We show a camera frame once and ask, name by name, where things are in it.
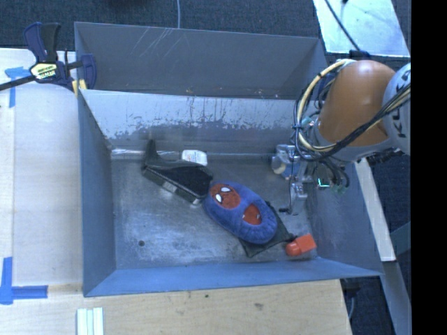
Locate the white printed packet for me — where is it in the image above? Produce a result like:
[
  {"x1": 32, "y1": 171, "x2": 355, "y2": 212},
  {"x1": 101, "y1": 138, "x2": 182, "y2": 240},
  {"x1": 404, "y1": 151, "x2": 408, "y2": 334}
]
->
[{"x1": 181, "y1": 149, "x2": 209, "y2": 168}]

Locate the blue and red plush slipper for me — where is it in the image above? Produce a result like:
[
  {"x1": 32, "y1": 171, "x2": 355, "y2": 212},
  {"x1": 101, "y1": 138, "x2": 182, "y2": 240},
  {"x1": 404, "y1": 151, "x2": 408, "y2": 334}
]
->
[{"x1": 203, "y1": 181, "x2": 279, "y2": 246}]

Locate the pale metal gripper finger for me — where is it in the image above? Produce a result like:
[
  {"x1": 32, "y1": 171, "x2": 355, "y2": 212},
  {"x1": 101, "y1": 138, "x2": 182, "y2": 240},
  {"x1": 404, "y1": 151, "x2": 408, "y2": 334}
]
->
[
  {"x1": 297, "y1": 183, "x2": 309, "y2": 216},
  {"x1": 287, "y1": 182, "x2": 299, "y2": 216}
]

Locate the pale wood board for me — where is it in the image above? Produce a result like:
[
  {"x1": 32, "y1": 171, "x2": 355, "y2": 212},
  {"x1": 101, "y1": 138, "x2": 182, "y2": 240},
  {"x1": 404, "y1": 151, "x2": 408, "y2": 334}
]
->
[{"x1": 11, "y1": 82, "x2": 85, "y2": 287}]

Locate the grey metal bin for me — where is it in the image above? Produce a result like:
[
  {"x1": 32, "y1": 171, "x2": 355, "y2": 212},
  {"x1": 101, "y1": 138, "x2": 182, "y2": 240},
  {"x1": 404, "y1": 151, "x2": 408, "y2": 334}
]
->
[{"x1": 73, "y1": 21, "x2": 386, "y2": 298}]

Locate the orange plastic cap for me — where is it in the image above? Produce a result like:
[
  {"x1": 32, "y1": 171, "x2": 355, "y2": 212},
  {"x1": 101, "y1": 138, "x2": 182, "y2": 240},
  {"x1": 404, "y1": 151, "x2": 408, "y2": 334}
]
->
[{"x1": 285, "y1": 233, "x2": 318, "y2": 258}]

